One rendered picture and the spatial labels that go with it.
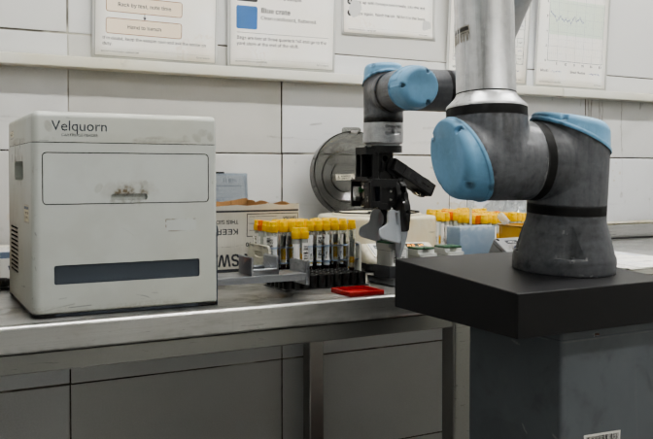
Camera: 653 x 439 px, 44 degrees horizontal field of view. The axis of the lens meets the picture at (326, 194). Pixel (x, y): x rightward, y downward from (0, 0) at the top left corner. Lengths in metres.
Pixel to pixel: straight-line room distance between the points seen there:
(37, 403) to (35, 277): 0.74
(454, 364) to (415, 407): 0.80
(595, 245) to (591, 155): 0.13
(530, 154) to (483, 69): 0.13
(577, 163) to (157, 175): 0.62
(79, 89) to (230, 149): 0.38
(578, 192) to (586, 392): 0.28
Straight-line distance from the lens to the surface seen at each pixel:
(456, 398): 1.57
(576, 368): 1.18
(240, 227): 1.64
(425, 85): 1.41
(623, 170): 2.78
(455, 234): 1.68
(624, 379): 1.25
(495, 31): 1.18
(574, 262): 1.20
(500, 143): 1.13
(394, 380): 2.28
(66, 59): 1.87
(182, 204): 1.28
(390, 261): 1.53
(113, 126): 1.26
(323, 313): 1.35
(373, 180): 1.48
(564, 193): 1.21
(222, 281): 1.33
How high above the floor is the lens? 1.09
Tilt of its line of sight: 1 degrees down
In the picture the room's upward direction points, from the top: straight up
